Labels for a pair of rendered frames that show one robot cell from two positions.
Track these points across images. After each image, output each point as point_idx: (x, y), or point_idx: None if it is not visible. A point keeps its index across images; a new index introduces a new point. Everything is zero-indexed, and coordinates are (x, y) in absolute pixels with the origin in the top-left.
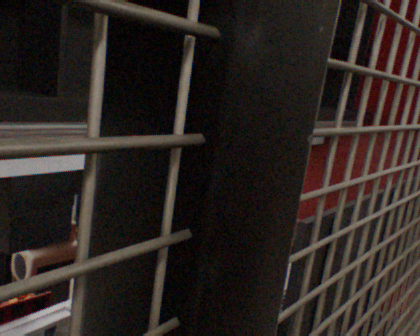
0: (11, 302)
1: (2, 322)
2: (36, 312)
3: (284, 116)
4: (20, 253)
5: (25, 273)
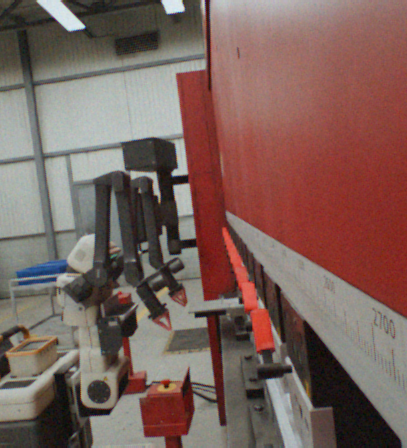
0: (163, 390)
1: (185, 395)
2: (189, 384)
3: None
4: (95, 379)
5: (110, 393)
